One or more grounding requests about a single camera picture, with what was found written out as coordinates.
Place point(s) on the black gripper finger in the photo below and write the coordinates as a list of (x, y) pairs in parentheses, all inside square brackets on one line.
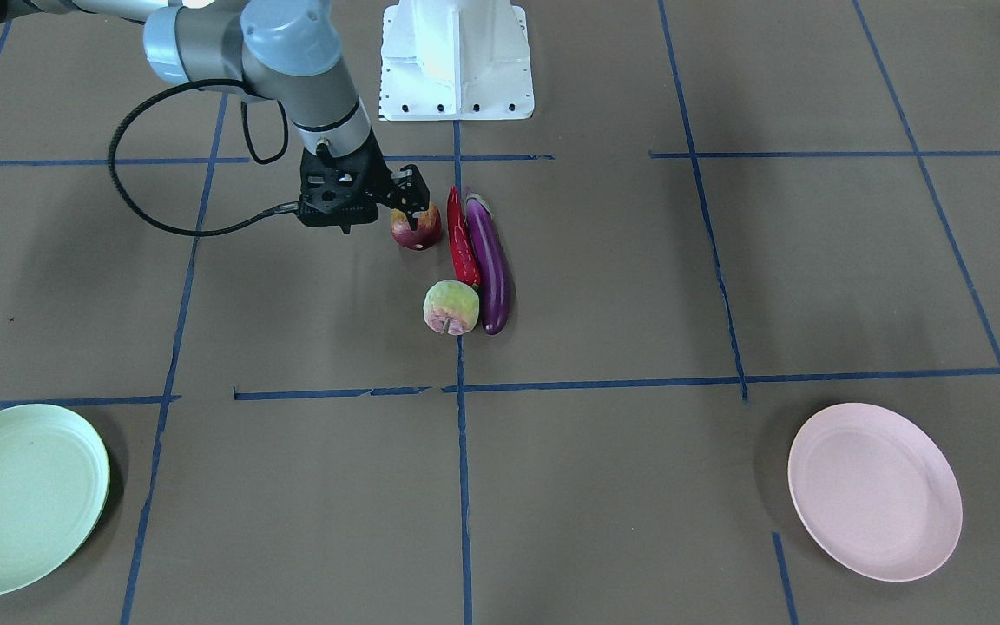
[(408, 183), (407, 216)]

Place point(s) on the red chili pepper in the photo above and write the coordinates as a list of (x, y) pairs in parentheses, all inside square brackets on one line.
[(463, 259)]

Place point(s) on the light green plate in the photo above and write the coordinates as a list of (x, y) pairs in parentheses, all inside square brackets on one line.
[(54, 485)]

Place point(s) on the white camera stand pillar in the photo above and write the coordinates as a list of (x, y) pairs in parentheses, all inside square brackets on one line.
[(455, 60)]

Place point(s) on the pink plate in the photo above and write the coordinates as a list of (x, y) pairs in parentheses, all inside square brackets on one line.
[(875, 492)]

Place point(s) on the red apple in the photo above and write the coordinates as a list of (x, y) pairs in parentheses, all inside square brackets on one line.
[(427, 231)]

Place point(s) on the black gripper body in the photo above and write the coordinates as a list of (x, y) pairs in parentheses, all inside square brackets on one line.
[(376, 179)]

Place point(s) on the yellow-green peach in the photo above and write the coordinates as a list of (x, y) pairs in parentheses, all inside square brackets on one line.
[(451, 308)]

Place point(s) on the purple eggplant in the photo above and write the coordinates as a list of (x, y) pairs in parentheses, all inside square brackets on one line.
[(497, 291)]

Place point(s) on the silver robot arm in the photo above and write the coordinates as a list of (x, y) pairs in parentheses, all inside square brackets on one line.
[(287, 52)]

